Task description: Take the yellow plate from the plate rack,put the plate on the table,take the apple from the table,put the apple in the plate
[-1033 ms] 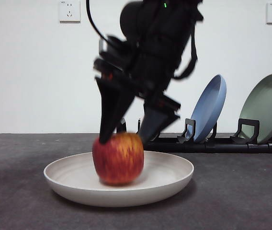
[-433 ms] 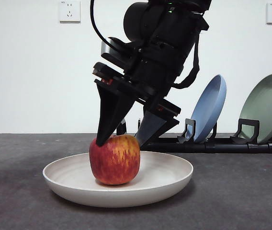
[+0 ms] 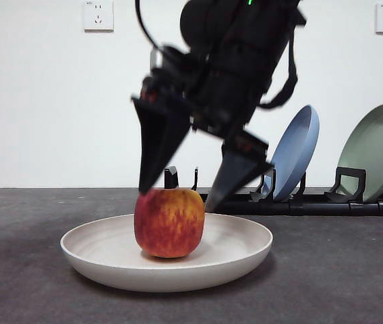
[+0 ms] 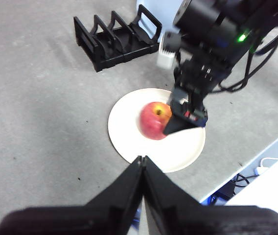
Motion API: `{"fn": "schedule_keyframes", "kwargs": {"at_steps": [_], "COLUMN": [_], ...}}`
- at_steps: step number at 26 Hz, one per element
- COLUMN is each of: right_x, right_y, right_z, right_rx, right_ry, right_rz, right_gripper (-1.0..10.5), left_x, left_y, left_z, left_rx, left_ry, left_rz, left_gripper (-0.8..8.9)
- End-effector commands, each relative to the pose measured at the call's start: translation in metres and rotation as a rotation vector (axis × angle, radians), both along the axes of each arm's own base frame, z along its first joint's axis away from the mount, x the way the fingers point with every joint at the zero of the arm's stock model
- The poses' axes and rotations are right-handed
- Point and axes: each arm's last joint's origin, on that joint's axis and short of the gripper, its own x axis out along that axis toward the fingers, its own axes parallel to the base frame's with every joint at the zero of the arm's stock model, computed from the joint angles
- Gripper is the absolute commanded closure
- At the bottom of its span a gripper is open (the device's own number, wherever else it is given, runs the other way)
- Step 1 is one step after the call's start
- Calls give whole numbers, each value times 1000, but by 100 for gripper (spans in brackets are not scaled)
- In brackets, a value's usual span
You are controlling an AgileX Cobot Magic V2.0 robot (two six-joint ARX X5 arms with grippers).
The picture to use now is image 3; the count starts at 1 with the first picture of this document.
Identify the blue plate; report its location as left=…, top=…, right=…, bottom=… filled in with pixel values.
left=268, top=104, right=320, bottom=200

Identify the green plate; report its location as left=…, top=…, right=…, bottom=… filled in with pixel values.
left=336, top=103, right=383, bottom=203

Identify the red yellow apple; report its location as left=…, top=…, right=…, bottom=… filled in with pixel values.
left=134, top=188, right=206, bottom=259

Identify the black plate rack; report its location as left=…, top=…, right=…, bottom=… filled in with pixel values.
left=163, top=165, right=383, bottom=216

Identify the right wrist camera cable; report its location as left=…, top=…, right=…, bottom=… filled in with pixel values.
left=134, top=0, right=161, bottom=50

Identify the pale yellow cream plate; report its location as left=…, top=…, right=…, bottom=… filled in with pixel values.
left=59, top=213, right=274, bottom=293

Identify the black looped right arm cable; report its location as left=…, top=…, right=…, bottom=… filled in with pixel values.
left=260, top=13, right=299, bottom=109

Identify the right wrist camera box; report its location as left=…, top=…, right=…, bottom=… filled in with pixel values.
left=149, top=43, right=192, bottom=74

